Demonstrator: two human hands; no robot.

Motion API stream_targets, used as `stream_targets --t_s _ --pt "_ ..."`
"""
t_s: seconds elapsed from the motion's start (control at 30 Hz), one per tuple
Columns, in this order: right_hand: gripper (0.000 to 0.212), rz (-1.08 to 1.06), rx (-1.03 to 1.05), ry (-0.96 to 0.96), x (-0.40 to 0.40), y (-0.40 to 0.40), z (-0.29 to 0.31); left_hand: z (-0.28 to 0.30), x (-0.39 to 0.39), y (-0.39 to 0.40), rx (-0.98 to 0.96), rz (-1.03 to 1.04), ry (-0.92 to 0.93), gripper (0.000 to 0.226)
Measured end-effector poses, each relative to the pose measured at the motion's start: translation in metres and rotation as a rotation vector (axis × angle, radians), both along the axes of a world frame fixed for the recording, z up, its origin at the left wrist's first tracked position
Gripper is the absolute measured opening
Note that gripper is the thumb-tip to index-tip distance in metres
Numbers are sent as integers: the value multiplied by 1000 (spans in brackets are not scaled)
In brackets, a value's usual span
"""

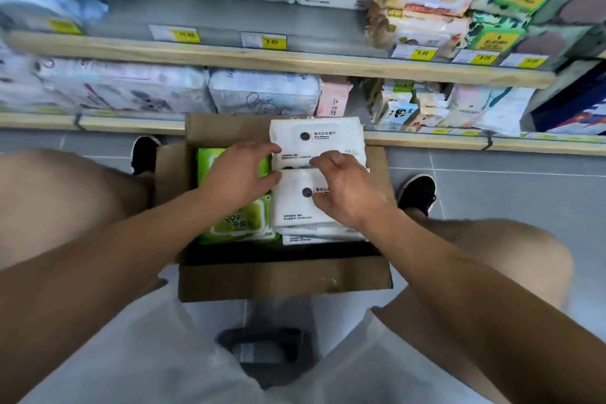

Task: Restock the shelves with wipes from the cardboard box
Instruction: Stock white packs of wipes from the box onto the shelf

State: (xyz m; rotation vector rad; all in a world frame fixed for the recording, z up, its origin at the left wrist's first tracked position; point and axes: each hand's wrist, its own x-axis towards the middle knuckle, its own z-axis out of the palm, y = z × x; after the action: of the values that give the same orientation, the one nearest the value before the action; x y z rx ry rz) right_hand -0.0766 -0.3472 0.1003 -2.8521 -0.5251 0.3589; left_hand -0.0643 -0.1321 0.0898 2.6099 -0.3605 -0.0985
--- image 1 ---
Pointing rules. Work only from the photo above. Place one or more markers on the person's left hand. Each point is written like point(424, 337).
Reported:
point(236, 176)

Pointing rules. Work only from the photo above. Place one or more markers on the person's right hand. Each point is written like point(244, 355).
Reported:
point(355, 195)

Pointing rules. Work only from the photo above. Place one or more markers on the white blue tissue pack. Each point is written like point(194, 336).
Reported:
point(265, 91)

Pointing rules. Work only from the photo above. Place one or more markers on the brown cardboard box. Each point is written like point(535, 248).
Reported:
point(284, 278)

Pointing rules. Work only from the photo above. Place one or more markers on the wooden edged grey shelf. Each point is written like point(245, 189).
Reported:
point(284, 62)

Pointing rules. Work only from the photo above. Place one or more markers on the person's left forearm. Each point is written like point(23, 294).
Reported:
point(94, 285)

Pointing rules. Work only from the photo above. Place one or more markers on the person's right forearm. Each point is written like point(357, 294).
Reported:
point(497, 323)

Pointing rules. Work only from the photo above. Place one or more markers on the person's right black shoe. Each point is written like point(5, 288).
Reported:
point(416, 193)

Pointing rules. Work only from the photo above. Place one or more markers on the person's black shoe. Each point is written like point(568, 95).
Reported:
point(144, 155)
point(416, 193)

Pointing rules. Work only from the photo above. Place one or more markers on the person's left black shoe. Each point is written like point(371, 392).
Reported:
point(144, 155)

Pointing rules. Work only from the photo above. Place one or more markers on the black shelf joint clip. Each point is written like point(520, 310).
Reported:
point(79, 122)
point(487, 140)

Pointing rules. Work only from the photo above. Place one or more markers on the person's left leg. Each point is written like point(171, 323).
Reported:
point(61, 200)

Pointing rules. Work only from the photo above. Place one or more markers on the person's white shorts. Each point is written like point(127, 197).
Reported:
point(142, 356)

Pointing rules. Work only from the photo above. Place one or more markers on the yellow white price tag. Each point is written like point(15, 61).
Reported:
point(476, 58)
point(65, 26)
point(174, 34)
point(263, 41)
point(524, 61)
point(414, 52)

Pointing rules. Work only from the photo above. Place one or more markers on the pastel floral towel pack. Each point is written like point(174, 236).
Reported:
point(466, 103)

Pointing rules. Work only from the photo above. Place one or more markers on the black stool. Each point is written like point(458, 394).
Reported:
point(265, 347)

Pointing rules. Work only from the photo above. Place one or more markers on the white pastel towel pack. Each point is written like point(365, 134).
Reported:
point(511, 110)

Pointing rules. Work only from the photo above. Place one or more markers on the dark blue printed pack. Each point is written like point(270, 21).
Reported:
point(573, 105)

